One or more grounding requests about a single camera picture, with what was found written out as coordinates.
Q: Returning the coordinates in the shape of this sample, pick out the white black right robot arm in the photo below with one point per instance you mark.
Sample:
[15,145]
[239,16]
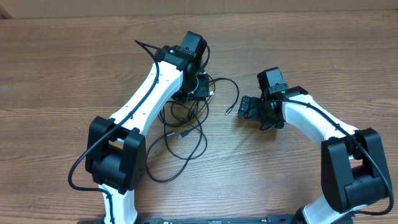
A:
[354,173]

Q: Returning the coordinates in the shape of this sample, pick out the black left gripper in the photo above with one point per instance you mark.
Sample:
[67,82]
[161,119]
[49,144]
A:
[201,89]

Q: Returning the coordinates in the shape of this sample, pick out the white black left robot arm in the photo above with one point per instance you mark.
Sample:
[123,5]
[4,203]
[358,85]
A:
[116,150]

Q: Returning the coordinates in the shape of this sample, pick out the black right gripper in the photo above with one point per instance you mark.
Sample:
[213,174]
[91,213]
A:
[247,107]

